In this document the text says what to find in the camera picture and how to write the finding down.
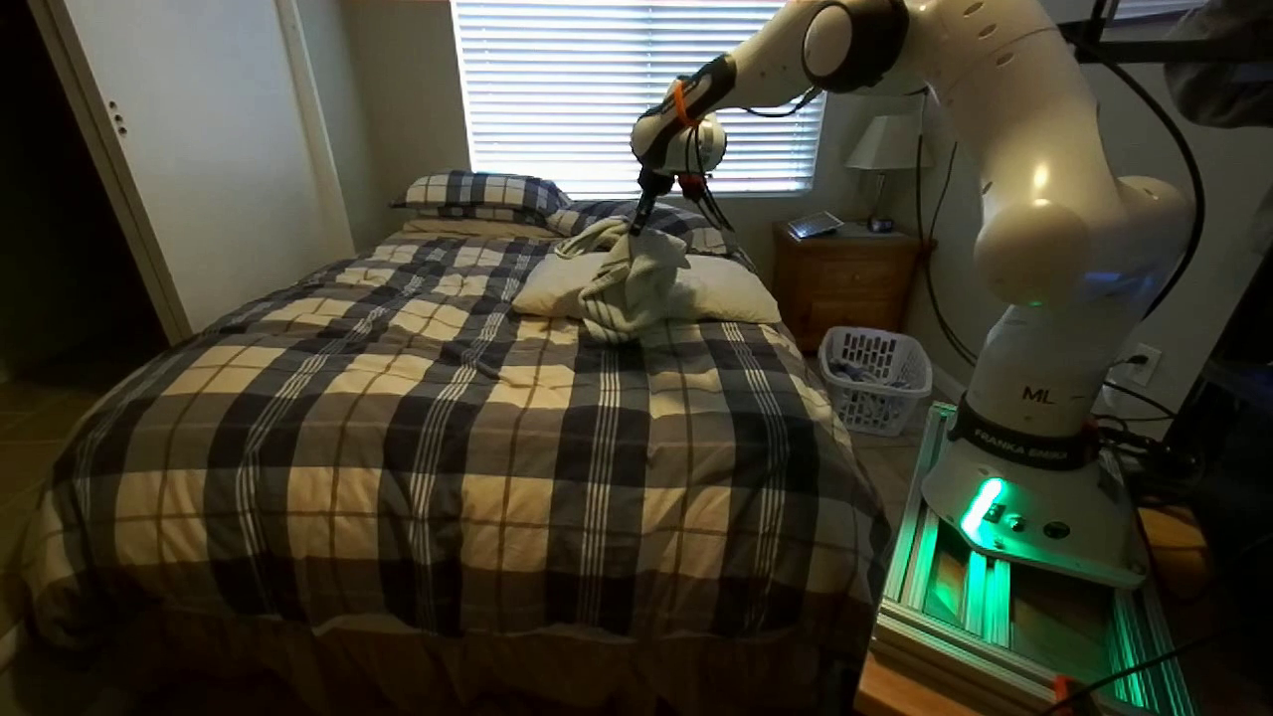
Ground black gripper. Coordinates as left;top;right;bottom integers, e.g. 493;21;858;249
634;155;732;239

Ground white grey towel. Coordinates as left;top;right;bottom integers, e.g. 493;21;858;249
553;215;691;345

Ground cream white blanket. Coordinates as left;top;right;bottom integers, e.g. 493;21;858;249
508;244;787;332

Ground plaid pillow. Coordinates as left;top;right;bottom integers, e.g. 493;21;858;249
392;167;571;227
547;194;734;257

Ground small dark flat object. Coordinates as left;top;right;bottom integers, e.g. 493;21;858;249
781;212;846;247

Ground white window blinds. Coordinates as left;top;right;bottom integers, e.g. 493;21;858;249
449;0;829;203

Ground wooden nightstand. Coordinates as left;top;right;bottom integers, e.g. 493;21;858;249
773;224;940;357

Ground white table lamp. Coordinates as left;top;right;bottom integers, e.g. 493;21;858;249
842;111;928;235

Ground white laundry basket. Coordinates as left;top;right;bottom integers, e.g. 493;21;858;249
814;321;933;443

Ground plaid bedspread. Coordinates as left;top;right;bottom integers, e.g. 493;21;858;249
4;215;892;654

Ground white closet door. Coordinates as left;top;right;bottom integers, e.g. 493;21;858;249
32;0;358;344

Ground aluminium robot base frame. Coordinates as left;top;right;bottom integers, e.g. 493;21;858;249
871;395;1207;716

